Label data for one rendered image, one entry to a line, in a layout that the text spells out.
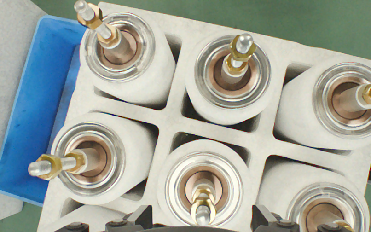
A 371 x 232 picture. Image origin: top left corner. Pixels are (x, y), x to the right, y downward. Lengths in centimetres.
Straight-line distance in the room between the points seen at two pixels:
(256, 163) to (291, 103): 9
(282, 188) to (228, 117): 9
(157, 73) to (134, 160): 9
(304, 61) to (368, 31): 29
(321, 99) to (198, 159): 13
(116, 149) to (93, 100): 11
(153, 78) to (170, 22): 11
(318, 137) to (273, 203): 8
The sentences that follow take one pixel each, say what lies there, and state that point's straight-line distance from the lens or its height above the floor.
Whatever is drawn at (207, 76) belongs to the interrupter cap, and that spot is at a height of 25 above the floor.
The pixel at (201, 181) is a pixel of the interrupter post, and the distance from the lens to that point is 25.
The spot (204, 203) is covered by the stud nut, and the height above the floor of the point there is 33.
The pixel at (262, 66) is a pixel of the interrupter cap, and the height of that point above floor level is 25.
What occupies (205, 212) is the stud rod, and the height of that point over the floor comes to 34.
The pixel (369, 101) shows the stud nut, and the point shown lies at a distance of 26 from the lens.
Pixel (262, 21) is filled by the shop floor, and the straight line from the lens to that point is 57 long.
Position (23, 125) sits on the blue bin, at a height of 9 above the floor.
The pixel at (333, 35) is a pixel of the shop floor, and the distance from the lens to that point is 60.
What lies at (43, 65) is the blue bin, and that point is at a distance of 53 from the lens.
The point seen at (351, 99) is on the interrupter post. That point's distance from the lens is 27.
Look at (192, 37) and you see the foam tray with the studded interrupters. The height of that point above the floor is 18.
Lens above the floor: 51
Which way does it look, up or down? 84 degrees down
